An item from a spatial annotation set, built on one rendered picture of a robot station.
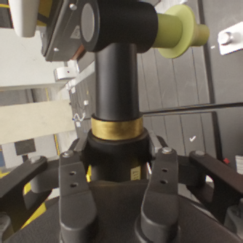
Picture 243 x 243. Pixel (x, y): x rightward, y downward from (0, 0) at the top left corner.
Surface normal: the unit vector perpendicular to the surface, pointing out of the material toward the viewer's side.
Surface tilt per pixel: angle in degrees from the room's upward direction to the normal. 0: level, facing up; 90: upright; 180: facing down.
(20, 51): 90
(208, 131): 0
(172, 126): 0
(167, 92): 0
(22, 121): 90
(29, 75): 90
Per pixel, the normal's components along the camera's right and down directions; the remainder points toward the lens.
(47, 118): 0.50, -0.01
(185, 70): -0.85, 0.18
